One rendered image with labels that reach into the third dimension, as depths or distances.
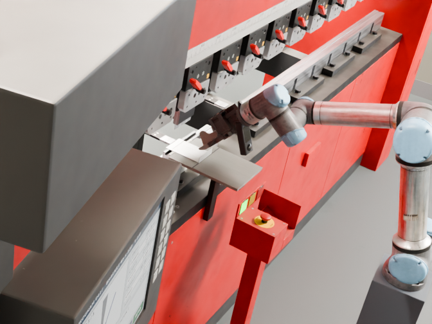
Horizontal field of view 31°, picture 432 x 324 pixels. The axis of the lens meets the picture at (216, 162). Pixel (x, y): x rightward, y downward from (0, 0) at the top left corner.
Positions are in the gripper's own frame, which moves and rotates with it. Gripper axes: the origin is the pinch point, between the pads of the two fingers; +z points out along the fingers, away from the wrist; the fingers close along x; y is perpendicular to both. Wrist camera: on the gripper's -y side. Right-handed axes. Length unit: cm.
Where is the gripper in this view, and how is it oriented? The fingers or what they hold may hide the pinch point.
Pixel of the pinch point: (207, 145)
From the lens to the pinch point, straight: 256.9
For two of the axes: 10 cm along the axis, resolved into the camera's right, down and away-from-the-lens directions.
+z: -6.8, 3.9, 6.2
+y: -5.4, -8.4, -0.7
